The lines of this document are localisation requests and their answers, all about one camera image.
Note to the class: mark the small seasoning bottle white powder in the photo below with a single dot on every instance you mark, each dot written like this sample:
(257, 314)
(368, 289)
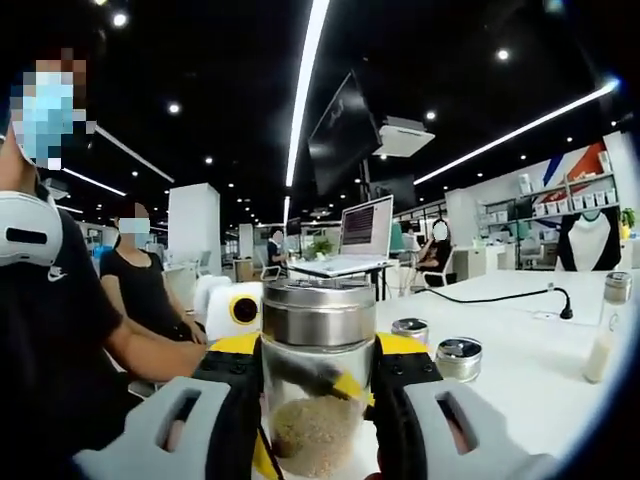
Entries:
(410, 330)
(459, 359)

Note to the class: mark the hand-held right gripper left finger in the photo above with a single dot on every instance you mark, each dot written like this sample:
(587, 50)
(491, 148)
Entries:
(235, 425)

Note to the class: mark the shelf with white boxes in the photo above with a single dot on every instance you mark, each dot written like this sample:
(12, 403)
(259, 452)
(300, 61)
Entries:
(550, 205)

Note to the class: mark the large hanging black monitor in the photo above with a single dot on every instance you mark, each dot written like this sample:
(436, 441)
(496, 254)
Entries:
(345, 135)

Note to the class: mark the long curved ceiling light strip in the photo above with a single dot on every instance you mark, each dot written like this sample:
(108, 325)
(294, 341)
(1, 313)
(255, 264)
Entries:
(304, 90)

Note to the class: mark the silver open laptop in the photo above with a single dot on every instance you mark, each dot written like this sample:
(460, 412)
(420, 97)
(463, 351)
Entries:
(367, 225)

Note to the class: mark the white wearable device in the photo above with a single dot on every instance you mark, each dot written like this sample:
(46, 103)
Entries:
(25, 210)

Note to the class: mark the small hanging black monitor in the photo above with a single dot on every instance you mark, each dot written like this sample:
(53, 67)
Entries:
(395, 192)

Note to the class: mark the seasoning bottle brown granules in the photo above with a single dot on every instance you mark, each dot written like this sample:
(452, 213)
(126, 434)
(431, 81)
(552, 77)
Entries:
(317, 435)

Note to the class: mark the small plant in yellow pot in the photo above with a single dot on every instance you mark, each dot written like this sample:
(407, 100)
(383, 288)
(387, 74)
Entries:
(628, 218)

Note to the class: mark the straight ceiling light strip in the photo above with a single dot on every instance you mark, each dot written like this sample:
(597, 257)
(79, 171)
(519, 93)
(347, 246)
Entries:
(515, 131)

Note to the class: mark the white ceiling air conditioner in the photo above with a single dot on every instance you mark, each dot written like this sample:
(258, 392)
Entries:
(405, 137)

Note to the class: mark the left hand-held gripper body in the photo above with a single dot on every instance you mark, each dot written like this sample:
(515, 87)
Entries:
(220, 310)

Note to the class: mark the person in black shirt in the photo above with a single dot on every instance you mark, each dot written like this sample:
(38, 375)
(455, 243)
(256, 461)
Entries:
(50, 325)

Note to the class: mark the tall seasoning bottle white powder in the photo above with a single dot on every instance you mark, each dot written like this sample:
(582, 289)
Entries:
(600, 360)

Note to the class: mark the white standing desk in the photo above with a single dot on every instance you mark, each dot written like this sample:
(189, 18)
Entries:
(383, 285)

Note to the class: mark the white shirt with black sleeves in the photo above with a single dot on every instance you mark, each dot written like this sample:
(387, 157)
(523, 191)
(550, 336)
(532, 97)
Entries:
(590, 245)

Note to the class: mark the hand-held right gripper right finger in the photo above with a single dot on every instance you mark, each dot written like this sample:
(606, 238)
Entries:
(400, 430)

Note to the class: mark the leafy office plant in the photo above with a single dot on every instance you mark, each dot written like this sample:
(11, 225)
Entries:
(320, 248)

